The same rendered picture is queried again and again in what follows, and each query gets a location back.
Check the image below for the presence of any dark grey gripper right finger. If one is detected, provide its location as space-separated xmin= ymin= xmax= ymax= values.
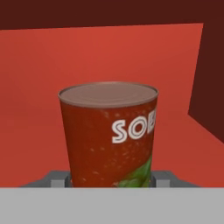
xmin=150 ymin=170 xmax=202 ymax=188

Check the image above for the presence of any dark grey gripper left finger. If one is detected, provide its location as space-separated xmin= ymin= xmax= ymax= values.
xmin=20 ymin=170 xmax=73 ymax=188

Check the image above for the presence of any red soup can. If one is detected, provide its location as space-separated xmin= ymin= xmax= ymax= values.
xmin=57 ymin=80 xmax=159 ymax=188

